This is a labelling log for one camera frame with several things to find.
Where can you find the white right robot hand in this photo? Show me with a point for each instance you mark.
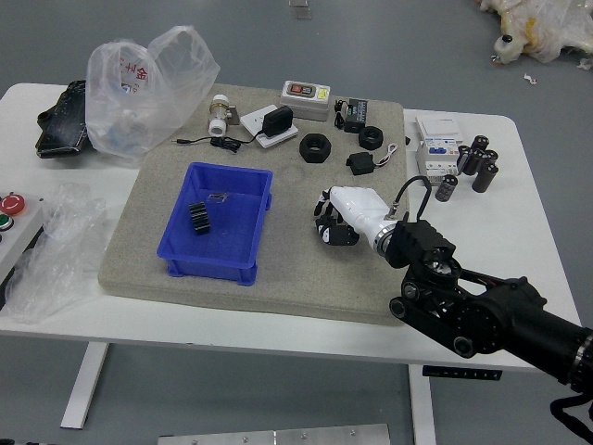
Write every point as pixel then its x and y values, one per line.
pixel 361 206

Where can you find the big black gear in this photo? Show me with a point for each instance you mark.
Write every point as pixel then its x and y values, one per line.
pixel 200 220

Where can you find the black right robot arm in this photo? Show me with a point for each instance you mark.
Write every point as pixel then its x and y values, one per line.
pixel 509 315

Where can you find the small black hex nut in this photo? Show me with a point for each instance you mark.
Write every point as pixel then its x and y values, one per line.
pixel 363 142

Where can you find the big black hex nut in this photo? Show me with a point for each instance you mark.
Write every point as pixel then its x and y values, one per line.
pixel 306 154

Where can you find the blue plastic box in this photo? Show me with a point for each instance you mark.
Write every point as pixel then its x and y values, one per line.
pixel 231 241

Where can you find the grey control box with buttons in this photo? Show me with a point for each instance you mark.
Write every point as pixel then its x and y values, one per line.
pixel 18 232

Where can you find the black module with green label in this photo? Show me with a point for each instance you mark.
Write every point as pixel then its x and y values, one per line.
pixel 357 121

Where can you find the black cylindrical capacitor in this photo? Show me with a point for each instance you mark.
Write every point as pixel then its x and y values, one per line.
pixel 491 155
pixel 463 157
pixel 445 187
pixel 474 162
pixel 484 178

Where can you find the grey-brown mat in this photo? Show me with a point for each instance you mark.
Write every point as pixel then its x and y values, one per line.
pixel 296 283

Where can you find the white circuit breaker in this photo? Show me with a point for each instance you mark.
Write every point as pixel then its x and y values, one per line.
pixel 437 134

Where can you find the black power adapter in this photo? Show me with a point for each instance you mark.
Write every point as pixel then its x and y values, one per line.
pixel 277 119

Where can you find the clear plastic label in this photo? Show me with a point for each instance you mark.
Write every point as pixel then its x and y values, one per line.
pixel 218 198

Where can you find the brass valve with white fittings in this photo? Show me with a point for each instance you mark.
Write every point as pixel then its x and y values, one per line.
pixel 218 111

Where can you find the black table control panel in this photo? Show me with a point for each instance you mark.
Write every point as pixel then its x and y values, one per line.
pixel 463 372

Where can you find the white table leg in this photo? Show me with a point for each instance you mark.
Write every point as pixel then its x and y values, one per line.
pixel 421 408
pixel 85 385

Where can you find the clear bag with red print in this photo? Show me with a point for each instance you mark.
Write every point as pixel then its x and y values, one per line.
pixel 139 111

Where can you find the silver metal plate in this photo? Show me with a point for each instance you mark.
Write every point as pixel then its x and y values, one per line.
pixel 278 436

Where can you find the plush toy in plastic wrap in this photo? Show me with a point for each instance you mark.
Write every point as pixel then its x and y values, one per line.
pixel 542 28

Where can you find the crumpled clear plastic bag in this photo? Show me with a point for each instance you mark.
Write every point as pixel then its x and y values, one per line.
pixel 55 259

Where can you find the grey push-button switch box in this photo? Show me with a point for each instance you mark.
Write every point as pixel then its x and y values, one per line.
pixel 303 105

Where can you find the white wall socket plate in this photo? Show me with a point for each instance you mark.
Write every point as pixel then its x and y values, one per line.
pixel 250 121

